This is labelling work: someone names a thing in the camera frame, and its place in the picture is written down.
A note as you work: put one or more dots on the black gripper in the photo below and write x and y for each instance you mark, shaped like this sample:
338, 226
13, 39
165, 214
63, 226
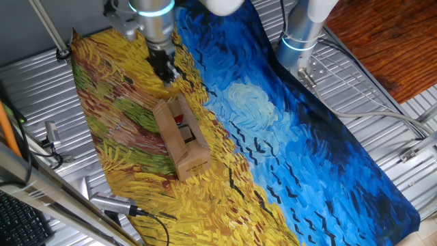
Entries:
160, 58

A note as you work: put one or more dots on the brown cardboard box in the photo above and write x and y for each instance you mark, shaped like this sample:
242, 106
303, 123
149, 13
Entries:
191, 164

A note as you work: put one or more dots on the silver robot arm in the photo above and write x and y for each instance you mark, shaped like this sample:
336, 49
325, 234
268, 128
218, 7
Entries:
157, 24

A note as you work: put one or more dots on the small inner cardboard box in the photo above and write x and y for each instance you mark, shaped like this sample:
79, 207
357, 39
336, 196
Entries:
186, 133

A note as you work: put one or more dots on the painted wheat field cloth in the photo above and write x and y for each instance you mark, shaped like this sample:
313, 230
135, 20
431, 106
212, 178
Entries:
273, 136

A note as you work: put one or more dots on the grey metal pole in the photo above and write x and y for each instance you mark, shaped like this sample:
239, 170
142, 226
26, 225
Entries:
48, 27

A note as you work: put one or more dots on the shiny metal plate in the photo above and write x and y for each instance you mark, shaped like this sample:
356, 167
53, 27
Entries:
85, 188

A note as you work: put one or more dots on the orange tube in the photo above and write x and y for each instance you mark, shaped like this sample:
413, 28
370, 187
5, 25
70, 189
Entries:
7, 131

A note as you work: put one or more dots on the black keyboard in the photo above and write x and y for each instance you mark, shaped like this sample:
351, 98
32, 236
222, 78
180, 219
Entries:
20, 222

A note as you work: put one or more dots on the brown wooden board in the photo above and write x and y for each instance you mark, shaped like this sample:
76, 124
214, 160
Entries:
385, 44

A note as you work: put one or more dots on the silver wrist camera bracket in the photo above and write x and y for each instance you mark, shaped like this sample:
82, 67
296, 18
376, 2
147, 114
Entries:
121, 25

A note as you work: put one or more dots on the small grey camera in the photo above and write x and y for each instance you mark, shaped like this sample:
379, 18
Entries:
52, 133

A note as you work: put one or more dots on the silver ribbed camera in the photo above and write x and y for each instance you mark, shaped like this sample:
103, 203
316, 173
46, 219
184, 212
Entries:
112, 203

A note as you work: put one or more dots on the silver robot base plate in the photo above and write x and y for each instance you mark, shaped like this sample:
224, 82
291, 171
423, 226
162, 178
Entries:
319, 70

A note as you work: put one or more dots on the aluminium frame bar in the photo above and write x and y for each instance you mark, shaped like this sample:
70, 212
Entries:
51, 193

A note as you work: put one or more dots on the small metal corner bracket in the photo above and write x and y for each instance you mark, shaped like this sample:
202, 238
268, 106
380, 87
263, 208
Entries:
408, 155

